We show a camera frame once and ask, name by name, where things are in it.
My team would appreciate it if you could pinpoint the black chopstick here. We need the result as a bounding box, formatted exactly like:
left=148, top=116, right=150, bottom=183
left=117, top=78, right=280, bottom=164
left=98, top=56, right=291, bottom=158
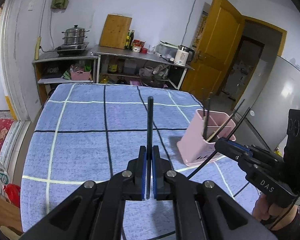
left=146, top=96, right=153, bottom=199
left=187, top=107, right=251, bottom=180
left=213, top=100, right=245, bottom=140
left=203, top=97, right=211, bottom=140

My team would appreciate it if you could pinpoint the metal kitchen table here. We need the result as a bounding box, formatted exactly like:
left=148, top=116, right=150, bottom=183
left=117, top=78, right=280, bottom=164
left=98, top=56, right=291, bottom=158
left=90, top=45, right=194, bottom=90

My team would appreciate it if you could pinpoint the right hand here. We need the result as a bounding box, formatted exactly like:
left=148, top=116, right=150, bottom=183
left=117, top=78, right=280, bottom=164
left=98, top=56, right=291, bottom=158
left=252, top=193, right=298, bottom=231

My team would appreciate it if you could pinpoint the black tracker box right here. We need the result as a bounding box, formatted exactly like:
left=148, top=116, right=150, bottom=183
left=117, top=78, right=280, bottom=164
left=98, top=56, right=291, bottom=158
left=283, top=109, right=300, bottom=194

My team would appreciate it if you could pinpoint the pink utensil holder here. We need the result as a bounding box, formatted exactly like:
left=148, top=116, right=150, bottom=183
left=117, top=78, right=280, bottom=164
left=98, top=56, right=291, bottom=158
left=177, top=109, right=236, bottom=166

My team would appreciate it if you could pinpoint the blue checked tablecloth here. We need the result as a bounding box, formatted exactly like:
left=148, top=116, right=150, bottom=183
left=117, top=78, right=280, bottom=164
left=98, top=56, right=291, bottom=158
left=20, top=83, right=262, bottom=240

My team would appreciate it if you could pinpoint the silver refrigerator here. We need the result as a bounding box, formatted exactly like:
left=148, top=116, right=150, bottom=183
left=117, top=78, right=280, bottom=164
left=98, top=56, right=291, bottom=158
left=235, top=56, right=300, bottom=150

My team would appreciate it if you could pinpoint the pink plastic basket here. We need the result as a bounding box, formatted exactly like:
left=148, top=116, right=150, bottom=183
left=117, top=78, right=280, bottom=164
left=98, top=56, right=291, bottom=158
left=70, top=66, right=91, bottom=81

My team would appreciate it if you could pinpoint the white electric kettle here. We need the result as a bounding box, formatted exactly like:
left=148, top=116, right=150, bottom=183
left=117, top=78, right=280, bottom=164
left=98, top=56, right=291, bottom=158
left=174, top=45, right=195, bottom=66

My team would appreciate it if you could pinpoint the red jar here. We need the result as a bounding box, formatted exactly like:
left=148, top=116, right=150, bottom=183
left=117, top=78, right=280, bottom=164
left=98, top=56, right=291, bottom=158
left=132, top=40, right=145, bottom=53

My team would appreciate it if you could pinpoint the yellow wooden door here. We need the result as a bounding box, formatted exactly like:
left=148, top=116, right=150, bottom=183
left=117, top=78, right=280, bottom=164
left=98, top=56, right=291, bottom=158
left=181, top=0, right=245, bottom=100

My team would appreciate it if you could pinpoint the dark sauce bottle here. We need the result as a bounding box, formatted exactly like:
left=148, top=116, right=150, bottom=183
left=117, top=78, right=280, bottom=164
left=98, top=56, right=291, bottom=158
left=125, top=30, right=134, bottom=49

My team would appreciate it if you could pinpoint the gas stove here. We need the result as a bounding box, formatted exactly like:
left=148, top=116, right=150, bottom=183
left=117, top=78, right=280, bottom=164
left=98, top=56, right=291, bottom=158
left=54, top=42, right=89, bottom=55

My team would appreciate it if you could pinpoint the low metal shelf stand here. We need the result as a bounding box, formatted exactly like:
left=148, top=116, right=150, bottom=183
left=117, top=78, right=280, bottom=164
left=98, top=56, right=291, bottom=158
left=32, top=51, right=101, bottom=105

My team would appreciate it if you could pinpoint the wooden cutting board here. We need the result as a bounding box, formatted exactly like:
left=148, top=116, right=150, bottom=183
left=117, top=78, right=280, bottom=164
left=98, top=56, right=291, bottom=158
left=99, top=14, right=132, bottom=49

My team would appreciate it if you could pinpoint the stainless steel steamer pot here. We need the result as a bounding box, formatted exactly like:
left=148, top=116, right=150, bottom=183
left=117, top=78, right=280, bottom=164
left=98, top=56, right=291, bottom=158
left=62, top=25, right=89, bottom=46

